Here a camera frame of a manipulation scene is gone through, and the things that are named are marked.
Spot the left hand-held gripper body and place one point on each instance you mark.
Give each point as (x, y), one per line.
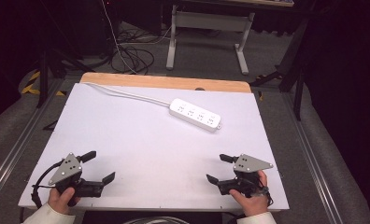
(67, 168)

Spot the person's right hand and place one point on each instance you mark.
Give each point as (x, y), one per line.
(251, 205)

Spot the black metal stand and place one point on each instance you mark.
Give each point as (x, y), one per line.
(298, 77)
(43, 74)

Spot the white power strip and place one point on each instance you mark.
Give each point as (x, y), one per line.
(195, 114)

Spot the white board table cover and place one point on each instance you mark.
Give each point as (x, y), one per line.
(149, 149)

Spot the yellow black floor tape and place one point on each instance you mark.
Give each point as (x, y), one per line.
(30, 87)

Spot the aluminium floor rail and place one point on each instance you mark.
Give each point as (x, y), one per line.
(310, 155)
(21, 141)

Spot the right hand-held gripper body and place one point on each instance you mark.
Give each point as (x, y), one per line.
(251, 164)

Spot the person's left hand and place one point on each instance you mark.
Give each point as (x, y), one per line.
(60, 199)

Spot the white metal stand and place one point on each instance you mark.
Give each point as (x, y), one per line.
(208, 21)

